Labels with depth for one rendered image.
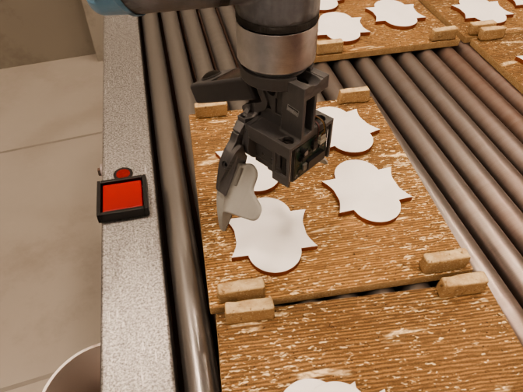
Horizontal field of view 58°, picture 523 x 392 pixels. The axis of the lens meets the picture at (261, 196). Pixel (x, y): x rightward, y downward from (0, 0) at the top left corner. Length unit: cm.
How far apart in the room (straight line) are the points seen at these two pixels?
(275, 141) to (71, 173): 188
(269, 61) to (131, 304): 37
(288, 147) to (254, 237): 22
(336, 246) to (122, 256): 30
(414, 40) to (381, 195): 53
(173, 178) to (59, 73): 230
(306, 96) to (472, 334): 35
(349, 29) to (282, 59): 73
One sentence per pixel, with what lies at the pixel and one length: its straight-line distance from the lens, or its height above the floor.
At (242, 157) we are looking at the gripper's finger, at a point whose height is 111.
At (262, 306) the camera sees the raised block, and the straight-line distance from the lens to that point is 57.
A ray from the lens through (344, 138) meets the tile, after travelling 82.
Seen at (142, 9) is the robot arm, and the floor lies 129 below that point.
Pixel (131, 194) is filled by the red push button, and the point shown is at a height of 93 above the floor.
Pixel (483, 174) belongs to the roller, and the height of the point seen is 92.
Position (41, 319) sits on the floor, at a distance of 183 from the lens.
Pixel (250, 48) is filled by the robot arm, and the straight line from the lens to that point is 44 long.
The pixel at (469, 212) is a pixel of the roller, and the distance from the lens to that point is 79.
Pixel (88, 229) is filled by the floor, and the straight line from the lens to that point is 202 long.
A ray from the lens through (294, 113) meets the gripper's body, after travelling 46.
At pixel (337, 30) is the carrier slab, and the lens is 115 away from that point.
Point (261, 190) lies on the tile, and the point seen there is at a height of 95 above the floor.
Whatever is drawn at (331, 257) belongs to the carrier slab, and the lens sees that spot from 65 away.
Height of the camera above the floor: 145
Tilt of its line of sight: 46 degrees down
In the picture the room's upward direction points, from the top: straight up
